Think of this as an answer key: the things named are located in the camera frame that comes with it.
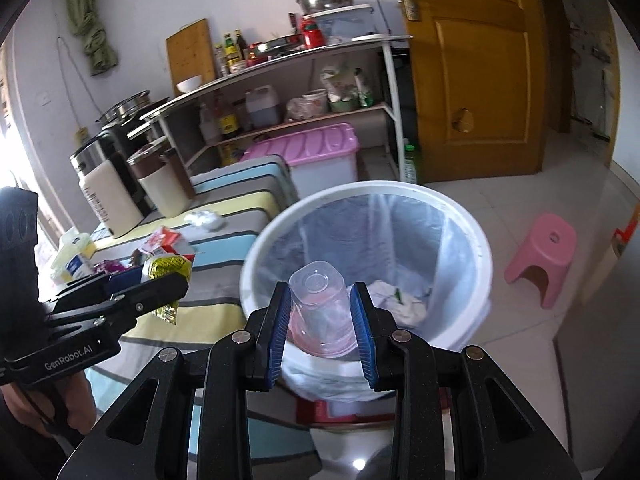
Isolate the purple snack bag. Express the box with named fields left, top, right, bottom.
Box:
left=94, top=258, right=134, bottom=274

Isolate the yellow snack wrapper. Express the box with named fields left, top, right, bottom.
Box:
left=141, top=254, right=192, bottom=325

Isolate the clear plastic cup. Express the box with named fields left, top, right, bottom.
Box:
left=288, top=261, right=357, bottom=359

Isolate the white trash bin with bag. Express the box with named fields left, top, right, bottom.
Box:
left=238, top=180, right=495, bottom=403

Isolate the white kitchen shelf unit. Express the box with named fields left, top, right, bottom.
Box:
left=131, top=35, right=410, bottom=180

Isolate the left hand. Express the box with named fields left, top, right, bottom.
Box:
left=1, top=372, right=98, bottom=436

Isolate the yellow tissue pack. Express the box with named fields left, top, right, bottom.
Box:
left=50, top=226, right=96, bottom=285

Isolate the red strawberry milk carton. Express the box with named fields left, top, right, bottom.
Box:
left=139, top=226, right=195, bottom=262

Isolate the crumpled clear plastic bag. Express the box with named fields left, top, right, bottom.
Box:
left=184, top=209, right=226, bottom=232

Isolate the brown white lidded mug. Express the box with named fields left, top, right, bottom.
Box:
left=127, top=139, right=195, bottom=218

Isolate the white steel electric kettle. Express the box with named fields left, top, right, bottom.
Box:
left=70, top=133, right=152, bottom=237

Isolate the pink storage box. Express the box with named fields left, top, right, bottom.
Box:
left=242, top=122, right=360, bottom=198

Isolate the green bottle on floor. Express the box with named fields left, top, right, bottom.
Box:
left=404, top=144, right=419, bottom=184

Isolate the steel steamer pot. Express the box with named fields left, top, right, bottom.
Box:
left=96, top=90, right=151, bottom=127

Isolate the white oil jug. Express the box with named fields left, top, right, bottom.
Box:
left=245, top=84, right=281, bottom=129

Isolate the pink plastic stool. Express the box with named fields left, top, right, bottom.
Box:
left=503, top=212, right=577, bottom=309

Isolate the white ceramic bowl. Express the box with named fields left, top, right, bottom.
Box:
left=176, top=75, right=203, bottom=93

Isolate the green hanging cloth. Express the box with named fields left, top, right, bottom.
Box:
left=66, top=0, right=118, bottom=76

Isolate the wooden cutting board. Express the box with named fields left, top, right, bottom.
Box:
left=165, top=18, right=217, bottom=96

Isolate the sauce bottle yellow label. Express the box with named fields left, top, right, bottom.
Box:
left=224, top=32, right=242, bottom=68

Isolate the frying pan on shelf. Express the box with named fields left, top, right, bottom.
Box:
left=247, top=35, right=303, bottom=63

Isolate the dark soy sauce bottle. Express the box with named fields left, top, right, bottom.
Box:
left=234, top=29, right=248, bottom=60

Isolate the clear plastic container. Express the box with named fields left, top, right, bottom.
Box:
left=311, top=3, right=378, bottom=46

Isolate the wooden door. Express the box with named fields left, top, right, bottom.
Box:
left=405, top=0, right=548, bottom=182

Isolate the wall power strip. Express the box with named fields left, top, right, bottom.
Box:
left=75, top=127, right=90, bottom=146

